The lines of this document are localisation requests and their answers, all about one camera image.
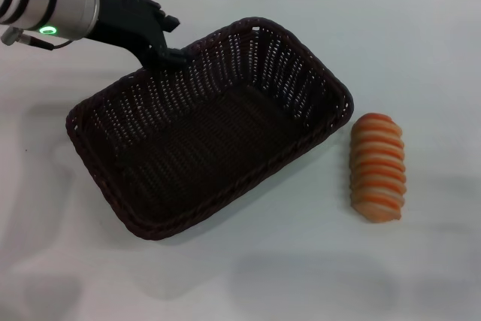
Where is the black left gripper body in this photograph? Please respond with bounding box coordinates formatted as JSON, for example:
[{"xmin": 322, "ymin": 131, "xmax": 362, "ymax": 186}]
[{"xmin": 87, "ymin": 0, "xmax": 169, "ymax": 69}]

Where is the dark brown woven basket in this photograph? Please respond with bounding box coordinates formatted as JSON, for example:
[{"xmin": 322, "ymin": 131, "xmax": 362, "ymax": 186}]
[{"xmin": 65, "ymin": 16, "xmax": 355, "ymax": 241}]

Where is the orange striped bread loaf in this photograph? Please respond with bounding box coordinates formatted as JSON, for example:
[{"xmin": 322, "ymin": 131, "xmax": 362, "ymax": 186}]
[{"xmin": 349, "ymin": 112, "xmax": 408, "ymax": 223}]

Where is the grey arm cable with plug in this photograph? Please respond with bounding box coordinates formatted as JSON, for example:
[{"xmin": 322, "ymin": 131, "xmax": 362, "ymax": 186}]
[{"xmin": 0, "ymin": 27, "xmax": 74, "ymax": 50}]

